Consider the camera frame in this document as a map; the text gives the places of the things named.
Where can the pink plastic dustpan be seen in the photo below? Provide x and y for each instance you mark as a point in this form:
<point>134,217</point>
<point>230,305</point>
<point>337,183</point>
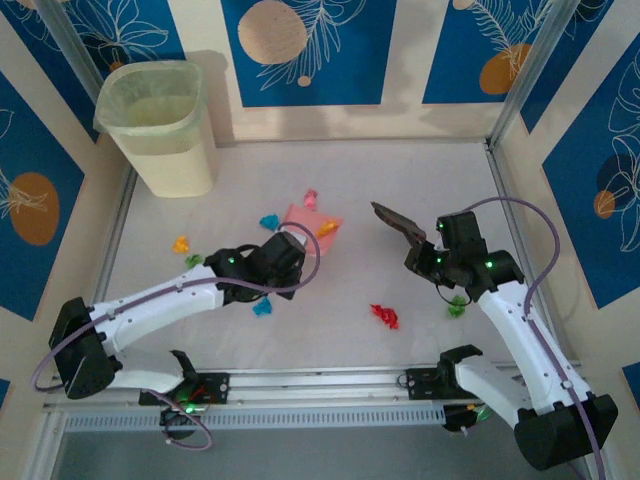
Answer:
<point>310,220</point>

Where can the orange paper scrap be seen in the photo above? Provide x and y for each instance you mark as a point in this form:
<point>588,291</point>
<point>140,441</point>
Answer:
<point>327,227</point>
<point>181,244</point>

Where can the dark brown hand brush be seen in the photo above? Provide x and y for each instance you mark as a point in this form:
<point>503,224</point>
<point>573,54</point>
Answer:
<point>395,220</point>

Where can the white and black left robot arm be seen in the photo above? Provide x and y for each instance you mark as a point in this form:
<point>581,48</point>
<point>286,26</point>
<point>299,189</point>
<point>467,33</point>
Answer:
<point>150,310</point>

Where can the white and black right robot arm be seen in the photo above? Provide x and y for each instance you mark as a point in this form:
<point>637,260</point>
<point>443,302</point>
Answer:
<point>520,340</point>

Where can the blue crumpled paper scrap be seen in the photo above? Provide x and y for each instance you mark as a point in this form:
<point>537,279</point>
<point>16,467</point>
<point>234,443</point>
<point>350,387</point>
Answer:
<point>262,306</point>
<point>270,221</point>

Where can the green crumpled paper scrap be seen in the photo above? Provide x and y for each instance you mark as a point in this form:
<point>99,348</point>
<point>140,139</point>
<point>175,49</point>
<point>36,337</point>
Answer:
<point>456,307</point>
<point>194,259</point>

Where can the pink crumpled paper scrap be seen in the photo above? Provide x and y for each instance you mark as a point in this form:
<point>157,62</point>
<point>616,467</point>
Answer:
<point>311,197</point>

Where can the red crumpled paper scrap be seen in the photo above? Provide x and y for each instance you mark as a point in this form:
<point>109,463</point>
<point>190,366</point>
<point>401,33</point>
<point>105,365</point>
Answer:
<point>385,316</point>

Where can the cream ribbed trash bin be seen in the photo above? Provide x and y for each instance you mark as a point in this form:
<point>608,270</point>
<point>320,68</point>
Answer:
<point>175,165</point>

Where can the translucent green bin liner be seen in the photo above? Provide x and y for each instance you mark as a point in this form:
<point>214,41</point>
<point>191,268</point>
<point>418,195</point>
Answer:
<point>150,132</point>

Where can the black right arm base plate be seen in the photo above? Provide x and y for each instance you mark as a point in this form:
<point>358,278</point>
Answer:
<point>420,382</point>

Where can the aluminium mounting rail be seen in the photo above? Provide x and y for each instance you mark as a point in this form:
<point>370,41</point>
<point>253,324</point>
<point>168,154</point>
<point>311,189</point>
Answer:
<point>310,387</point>

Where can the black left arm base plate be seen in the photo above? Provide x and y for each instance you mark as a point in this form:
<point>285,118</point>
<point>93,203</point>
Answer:
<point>217,387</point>

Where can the aluminium frame post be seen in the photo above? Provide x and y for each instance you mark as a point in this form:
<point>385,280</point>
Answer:
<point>530,70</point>
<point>70,45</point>

